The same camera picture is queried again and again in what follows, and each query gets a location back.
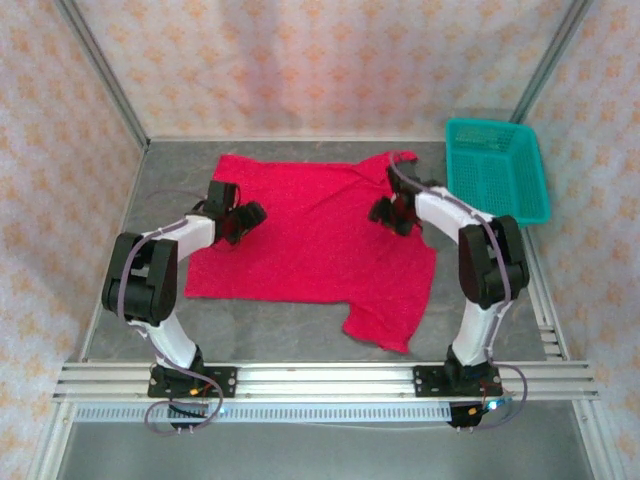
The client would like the red t-shirt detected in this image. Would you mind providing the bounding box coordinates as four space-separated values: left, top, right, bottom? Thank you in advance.
183 151 439 355

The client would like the teal plastic basket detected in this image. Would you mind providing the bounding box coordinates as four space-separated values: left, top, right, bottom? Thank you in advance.
446 118 552 234

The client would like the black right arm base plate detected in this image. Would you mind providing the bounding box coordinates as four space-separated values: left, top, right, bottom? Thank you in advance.
412 364 503 400

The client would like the aluminium frame post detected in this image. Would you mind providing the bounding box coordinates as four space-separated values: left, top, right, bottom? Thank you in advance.
54 0 151 151
509 0 594 124

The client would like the wide aluminium base rail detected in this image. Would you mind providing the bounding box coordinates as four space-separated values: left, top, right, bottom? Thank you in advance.
52 362 600 401

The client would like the grooved aluminium side rail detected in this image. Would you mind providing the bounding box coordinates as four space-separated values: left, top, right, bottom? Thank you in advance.
514 229 571 361

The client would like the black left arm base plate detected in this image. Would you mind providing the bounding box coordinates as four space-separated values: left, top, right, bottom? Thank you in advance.
148 366 239 400

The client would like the thin aluminium table edge rail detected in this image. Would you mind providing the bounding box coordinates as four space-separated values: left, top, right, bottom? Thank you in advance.
77 144 151 364

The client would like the slotted grey cable duct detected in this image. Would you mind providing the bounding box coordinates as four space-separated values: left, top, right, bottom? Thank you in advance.
74 402 454 424

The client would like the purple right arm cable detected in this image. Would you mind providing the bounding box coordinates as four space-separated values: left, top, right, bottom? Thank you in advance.
388 151 530 434

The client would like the aluminium frame leg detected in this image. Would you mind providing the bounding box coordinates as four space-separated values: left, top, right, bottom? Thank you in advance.
572 399 626 480
27 399 76 480

